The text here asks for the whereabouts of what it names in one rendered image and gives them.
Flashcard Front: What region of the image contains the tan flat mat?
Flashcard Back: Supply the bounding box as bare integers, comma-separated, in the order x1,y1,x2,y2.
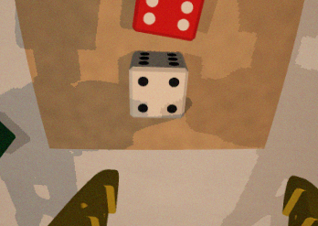
15,0,304,150

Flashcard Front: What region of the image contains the red die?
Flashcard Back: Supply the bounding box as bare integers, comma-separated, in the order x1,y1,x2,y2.
132,0,205,41

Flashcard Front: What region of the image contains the green die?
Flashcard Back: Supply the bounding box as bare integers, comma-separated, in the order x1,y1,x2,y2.
0,122,16,157

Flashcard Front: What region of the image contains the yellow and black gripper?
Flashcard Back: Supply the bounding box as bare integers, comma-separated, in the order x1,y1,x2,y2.
48,169,318,226

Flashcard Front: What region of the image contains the white die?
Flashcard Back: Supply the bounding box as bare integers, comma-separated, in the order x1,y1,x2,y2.
129,51,188,118

